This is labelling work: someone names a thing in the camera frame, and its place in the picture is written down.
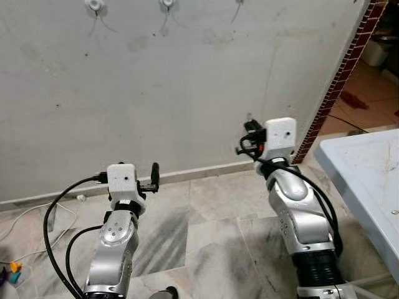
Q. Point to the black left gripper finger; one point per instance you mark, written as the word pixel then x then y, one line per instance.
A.
pixel 156 177

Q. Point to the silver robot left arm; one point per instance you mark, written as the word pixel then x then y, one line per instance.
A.
pixel 115 249

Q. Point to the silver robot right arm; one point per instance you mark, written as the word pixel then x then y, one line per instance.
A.
pixel 293 205

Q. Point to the black robot left foot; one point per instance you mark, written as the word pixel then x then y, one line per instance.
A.
pixel 165 294

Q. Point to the light blue table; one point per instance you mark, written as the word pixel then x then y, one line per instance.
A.
pixel 368 180

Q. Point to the white container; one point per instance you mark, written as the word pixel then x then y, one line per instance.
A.
pixel 375 55

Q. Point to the yellow plastic toy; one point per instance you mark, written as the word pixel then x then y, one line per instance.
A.
pixel 15 266

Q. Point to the teal plastic toy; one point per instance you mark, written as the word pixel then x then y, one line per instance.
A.
pixel 14 278

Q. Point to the purple plastic toy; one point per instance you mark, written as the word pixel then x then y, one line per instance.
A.
pixel 2 275

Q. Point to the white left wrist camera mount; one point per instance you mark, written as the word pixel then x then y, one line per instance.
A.
pixel 121 180

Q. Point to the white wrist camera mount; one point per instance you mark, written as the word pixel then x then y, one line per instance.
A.
pixel 280 137
pixel 121 180

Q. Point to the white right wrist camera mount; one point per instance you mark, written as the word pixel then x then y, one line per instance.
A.
pixel 280 137

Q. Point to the white wall hook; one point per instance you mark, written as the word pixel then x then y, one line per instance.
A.
pixel 94 5
pixel 166 4

